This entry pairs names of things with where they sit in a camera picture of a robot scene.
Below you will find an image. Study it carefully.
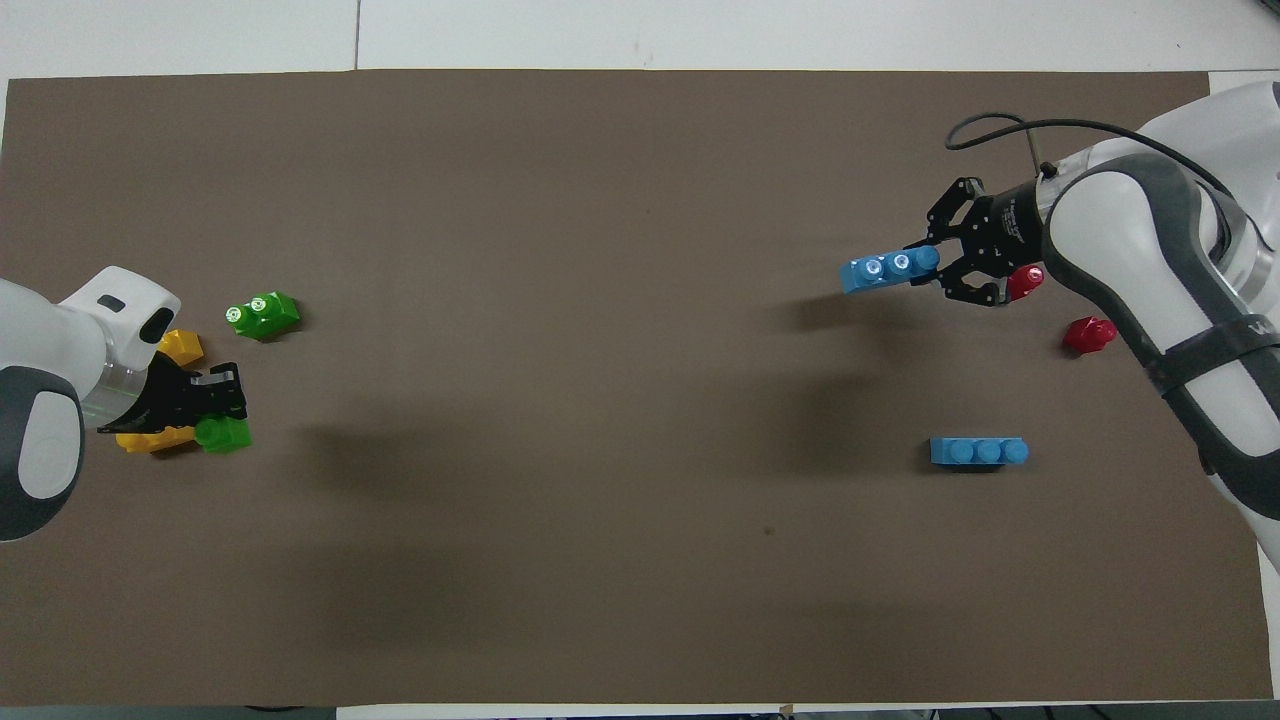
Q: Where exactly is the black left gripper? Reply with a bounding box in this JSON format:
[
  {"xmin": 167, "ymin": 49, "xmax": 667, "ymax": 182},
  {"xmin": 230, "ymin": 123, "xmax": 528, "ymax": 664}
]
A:
[{"xmin": 97, "ymin": 350, "xmax": 250, "ymax": 437}]

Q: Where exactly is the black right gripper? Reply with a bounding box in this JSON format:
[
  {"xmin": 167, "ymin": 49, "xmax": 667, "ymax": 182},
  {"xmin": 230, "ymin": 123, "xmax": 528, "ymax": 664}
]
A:
[{"xmin": 904, "ymin": 177, "xmax": 1048, "ymax": 307}]

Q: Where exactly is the green two-stud toy block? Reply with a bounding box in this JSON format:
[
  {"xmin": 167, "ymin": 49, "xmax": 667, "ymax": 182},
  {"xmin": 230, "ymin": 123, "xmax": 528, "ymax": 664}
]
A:
[
  {"xmin": 194, "ymin": 414, "xmax": 254, "ymax": 455},
  {"xmin": 225, "ymin": 291, "xmax": 301, "ymax": 342}
]

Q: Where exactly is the blue three-stud toy block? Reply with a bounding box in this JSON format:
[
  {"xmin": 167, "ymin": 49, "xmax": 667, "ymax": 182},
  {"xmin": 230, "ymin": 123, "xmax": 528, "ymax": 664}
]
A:
[
  {"xmin": 930, "ymin": 437, "xmax": 1030, "ymax": 467},
  {"xmin": 839, "ymin": 245, "xmax": 944, "ymax": 296}
]

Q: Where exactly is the yellow two-stud toy block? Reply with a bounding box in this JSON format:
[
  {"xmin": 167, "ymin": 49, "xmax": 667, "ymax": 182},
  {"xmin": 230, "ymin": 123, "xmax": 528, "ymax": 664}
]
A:
[
  {"xmin": 157, "ymin": 329, "xmax": 205, "ymax": 368},
  {"xmin": 115, "ymin": 424, "xmax": 201, "ymax": 457}
]

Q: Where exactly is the brown table mat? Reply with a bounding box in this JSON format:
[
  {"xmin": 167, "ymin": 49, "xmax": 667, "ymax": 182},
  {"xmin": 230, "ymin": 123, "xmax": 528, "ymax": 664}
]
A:
[{"xmin": 0, "ymin": 68, "xmax": 1276, "ymax": 707}]

